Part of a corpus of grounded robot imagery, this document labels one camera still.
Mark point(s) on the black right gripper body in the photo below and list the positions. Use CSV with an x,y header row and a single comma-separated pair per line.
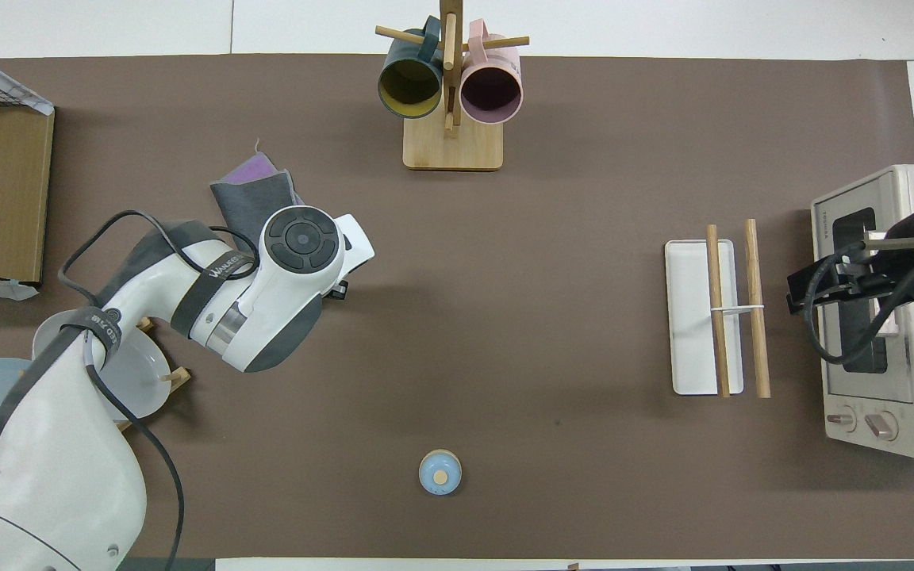
x,y
842,284

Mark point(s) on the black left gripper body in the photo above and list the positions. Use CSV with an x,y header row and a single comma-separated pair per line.
x,y
339,291

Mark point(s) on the purple and grey towel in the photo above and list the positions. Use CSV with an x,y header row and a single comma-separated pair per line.
x,y
255,202

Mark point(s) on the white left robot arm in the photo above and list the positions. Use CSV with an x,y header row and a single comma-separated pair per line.
x,y
52,476

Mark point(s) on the white towel rack wooden bars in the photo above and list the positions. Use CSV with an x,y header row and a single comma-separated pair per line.
x,y
691,317

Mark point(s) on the wooden plate rack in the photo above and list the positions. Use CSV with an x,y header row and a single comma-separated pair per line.
x,y
179,379

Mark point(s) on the beige toaster oven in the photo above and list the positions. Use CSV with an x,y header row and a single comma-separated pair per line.
x,y
862,388

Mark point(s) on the brown table mat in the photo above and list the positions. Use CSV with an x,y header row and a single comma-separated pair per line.
x,y
505,317

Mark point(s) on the wooden mug tree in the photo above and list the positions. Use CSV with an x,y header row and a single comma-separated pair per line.
x,y
453,147

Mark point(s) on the small blue lidded jar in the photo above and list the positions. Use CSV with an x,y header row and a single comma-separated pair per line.
x,y
430,476

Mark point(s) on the dark green mug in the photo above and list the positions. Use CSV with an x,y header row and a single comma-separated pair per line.
x,y
409,87

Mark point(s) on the grey plate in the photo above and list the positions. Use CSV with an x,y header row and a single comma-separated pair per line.
x,y
140,381

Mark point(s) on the pink mug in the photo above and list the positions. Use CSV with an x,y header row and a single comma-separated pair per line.
x,y
491,91

